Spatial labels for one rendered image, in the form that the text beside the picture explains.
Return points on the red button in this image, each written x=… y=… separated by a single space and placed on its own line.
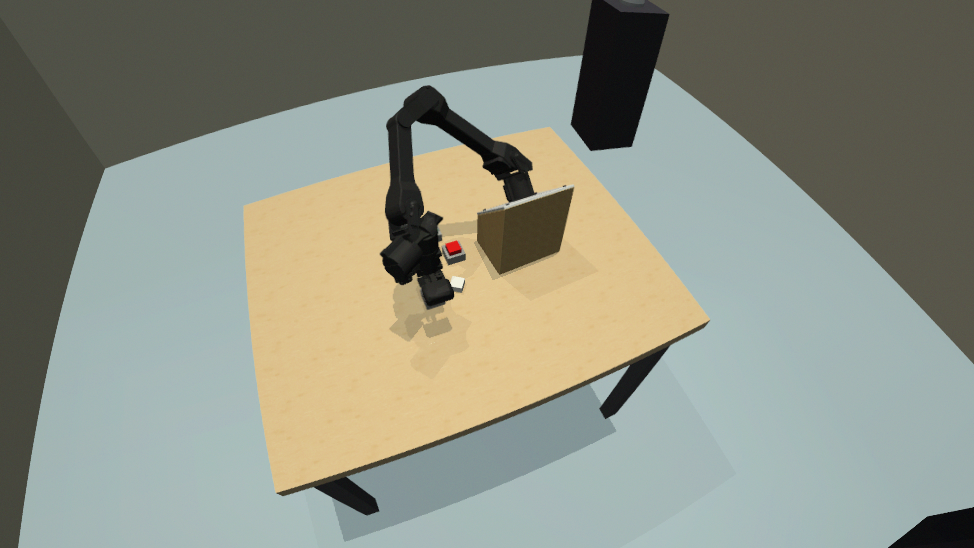
x=453 y=252

